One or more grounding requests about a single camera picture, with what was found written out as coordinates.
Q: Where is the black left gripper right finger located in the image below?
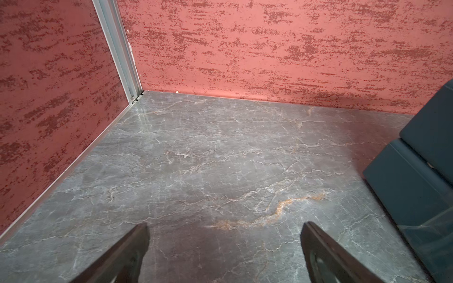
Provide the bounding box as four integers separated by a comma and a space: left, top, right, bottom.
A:
300, 221, 382, 283

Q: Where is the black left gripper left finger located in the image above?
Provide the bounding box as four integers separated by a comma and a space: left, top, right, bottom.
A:
72, 222, 151, 283

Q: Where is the dark teal drawer cabinet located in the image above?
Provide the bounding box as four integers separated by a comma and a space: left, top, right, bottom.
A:
363, 81, 453, 283

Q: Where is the left aluminium corner post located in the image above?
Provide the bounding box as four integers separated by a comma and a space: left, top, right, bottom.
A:
93, 0, 143, 105

